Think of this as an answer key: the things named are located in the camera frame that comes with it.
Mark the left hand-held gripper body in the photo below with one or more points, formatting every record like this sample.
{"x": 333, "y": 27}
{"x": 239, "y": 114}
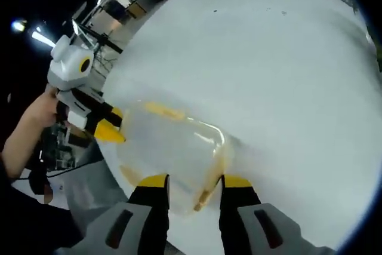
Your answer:
{"x": 68, "y": 70}

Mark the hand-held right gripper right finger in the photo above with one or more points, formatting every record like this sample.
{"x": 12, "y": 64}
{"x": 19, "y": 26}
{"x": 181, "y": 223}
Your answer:
{"x": 238, "y": 222}

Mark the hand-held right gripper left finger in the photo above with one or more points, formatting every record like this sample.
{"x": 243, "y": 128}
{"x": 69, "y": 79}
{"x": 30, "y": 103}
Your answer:
{"x": 149, "y": 219}

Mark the clear plastic container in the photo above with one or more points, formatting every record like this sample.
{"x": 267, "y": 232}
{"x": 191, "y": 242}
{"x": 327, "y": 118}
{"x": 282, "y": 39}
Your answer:
{"x": 179, "y": 189}

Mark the clear bag with yellow edge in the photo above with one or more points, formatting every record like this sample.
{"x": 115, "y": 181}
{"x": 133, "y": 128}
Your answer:
{"x": 167, "y": 135}

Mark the person's left hand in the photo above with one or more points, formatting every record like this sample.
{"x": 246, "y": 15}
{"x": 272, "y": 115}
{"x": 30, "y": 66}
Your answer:
{"x": 43, "y": 111}

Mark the monitor on tripod stand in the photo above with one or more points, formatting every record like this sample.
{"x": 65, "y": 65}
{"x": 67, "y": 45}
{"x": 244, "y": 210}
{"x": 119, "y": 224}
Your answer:
{"x": 98, "y": 38}

